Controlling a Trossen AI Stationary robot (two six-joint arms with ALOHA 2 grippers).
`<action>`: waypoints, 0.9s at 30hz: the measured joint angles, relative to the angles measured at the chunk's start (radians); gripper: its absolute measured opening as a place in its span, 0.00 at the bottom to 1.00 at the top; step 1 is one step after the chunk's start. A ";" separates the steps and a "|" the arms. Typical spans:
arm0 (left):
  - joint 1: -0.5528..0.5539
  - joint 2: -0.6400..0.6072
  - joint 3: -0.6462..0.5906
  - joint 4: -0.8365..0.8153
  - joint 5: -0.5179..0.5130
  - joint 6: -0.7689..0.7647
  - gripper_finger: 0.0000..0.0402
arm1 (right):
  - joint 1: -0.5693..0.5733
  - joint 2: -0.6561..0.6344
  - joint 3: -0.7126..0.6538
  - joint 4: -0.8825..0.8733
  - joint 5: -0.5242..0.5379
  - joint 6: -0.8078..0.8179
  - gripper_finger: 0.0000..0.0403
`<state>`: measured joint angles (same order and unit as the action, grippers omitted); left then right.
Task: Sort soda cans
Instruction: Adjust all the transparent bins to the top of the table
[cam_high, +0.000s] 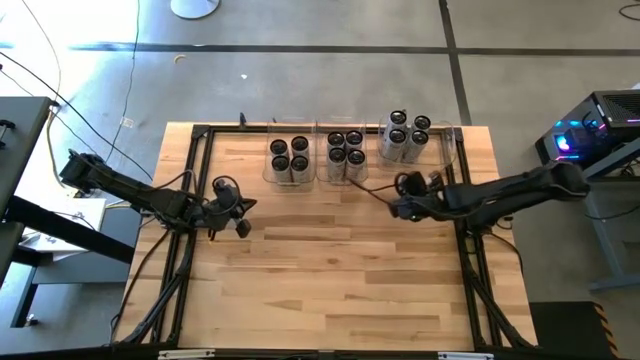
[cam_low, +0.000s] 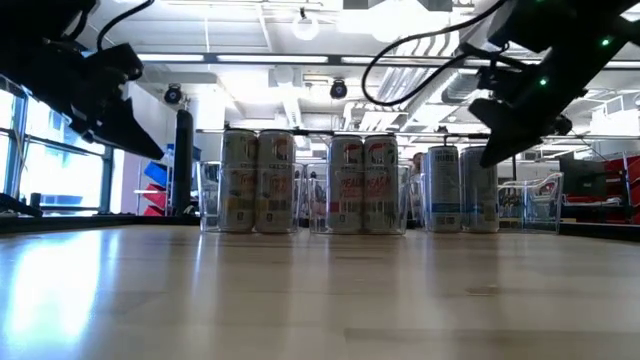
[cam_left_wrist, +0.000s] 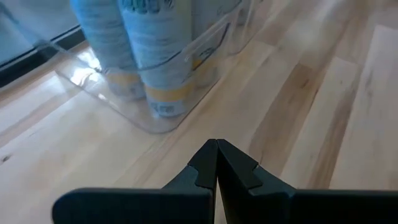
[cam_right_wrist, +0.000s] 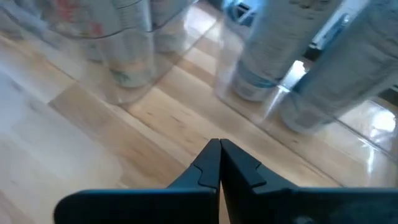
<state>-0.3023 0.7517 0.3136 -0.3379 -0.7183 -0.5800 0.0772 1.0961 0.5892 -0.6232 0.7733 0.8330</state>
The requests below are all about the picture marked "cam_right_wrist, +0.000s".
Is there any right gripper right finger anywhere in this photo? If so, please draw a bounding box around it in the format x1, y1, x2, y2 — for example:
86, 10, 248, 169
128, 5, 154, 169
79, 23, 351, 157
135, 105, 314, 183
220, 139, 398, 224

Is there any Celsius Arctic Vibe can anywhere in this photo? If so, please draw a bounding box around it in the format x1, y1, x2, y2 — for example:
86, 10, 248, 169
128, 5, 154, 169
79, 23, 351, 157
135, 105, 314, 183
231, 0, 341, 103
279, 0, 398, 135

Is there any clear plastic bin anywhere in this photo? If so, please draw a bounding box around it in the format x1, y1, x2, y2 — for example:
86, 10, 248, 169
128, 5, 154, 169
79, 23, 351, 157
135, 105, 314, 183
0, 0, 218, 106
214, 0, 398, 188

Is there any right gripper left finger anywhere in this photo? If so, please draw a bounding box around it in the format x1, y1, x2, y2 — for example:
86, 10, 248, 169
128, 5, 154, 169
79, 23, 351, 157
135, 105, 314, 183
54, 139, 222, 224

